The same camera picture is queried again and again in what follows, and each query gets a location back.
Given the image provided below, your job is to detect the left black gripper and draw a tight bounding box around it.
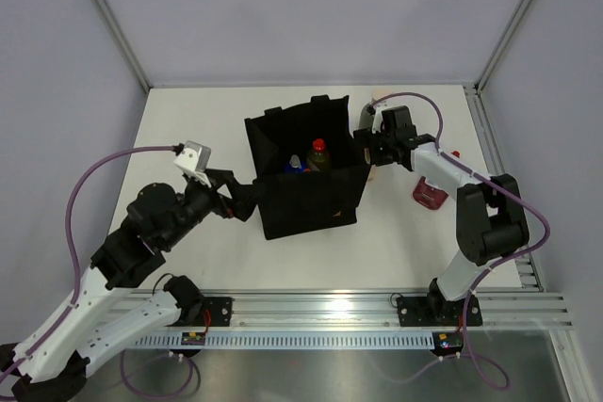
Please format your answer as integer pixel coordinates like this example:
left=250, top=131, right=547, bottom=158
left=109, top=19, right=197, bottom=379
left=161, top=169, right=266, bottom=249

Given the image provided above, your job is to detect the grey-green pump bottle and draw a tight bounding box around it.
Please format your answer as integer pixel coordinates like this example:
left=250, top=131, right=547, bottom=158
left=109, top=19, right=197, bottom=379
left=358, top=88, right=392, bottom=133

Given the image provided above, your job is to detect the yellow red-cap detergent bottle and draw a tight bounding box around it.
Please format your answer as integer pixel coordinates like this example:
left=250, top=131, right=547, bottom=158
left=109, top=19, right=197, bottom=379
left=306, top=138, right=332, bottom=171

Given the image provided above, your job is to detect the orange blue-pump bottle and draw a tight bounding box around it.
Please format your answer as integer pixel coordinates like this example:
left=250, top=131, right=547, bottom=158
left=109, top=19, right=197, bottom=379
left=284, top=154, right=311, bottom=173

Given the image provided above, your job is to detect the dark red Fairy bottle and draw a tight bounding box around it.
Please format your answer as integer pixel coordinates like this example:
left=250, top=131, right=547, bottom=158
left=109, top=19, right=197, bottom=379
left=412, top=150, right=460, bottom=211

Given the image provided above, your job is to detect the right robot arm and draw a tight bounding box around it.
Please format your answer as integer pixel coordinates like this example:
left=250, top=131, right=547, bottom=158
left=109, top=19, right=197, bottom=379
left=353, top=105, right=530, bottom=327

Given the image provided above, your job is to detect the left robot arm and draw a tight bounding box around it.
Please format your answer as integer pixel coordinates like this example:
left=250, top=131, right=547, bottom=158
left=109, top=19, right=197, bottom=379
left=1, top=169, right=263, bottom=401

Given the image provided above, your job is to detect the black canvas bag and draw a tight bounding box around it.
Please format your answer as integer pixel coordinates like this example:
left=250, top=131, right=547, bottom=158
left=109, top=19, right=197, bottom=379
left=244, top=95, right=369, bottom=240

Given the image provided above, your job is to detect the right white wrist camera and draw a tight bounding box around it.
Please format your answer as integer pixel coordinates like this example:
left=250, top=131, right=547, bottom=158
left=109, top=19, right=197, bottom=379
left=367, top=103, right=384, bottom=134

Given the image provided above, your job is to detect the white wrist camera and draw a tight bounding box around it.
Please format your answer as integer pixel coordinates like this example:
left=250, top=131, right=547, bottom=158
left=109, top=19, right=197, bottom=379
left=173, top=140, right=212, bottom=188
left=367, top=103, right=384, bottom=134

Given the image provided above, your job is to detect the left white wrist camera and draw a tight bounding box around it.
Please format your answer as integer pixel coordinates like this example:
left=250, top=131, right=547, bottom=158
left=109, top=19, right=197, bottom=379
left=173, top=140, right=212, bottom=188

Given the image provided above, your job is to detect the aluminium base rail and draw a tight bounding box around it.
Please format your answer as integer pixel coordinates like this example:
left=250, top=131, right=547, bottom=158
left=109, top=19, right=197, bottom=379
left=112, top=288, right=574, bottom=332

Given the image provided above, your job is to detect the white slotted cable duct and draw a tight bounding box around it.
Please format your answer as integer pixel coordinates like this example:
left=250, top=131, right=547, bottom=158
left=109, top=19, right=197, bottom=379
left=131, top=330, right=434, bottom=350

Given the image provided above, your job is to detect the left aluminium frame post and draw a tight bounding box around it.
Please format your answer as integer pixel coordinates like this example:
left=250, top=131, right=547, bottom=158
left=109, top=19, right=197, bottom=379
left=90, top=0, right=153, bottom=94

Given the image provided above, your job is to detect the aluminium frame post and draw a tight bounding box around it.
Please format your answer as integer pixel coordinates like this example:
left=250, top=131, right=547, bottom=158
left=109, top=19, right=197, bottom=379
left=90, top=0, right=153, bottom=94
left=474, top=0, right=536, bottom=95

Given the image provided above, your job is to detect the right aluminium frame post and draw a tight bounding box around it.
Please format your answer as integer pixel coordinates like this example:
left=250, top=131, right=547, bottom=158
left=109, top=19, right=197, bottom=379
left=474, top=0, right=536, bottom=95

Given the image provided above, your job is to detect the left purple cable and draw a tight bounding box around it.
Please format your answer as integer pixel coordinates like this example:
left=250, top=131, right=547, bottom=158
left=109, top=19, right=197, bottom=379
left=0, top=142, right=202, bottom=397

